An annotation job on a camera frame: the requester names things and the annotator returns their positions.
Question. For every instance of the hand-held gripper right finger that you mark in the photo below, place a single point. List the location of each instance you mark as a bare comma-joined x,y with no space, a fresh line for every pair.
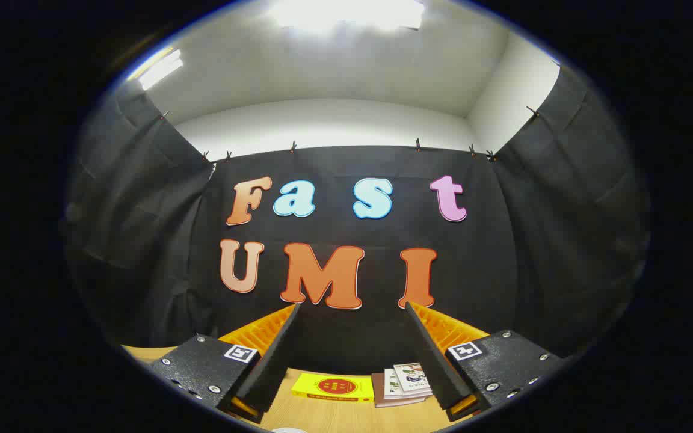
437,367

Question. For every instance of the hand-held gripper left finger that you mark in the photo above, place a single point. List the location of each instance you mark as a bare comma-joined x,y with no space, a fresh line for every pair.
274,361

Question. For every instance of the yellow book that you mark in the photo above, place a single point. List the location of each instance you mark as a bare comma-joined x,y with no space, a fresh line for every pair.
334,386

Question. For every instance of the row of small cloth clips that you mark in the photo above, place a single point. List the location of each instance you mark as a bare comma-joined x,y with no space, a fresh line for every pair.
418,144

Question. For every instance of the ceiling light panel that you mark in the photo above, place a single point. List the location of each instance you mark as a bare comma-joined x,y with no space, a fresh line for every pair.
160,69
346,12

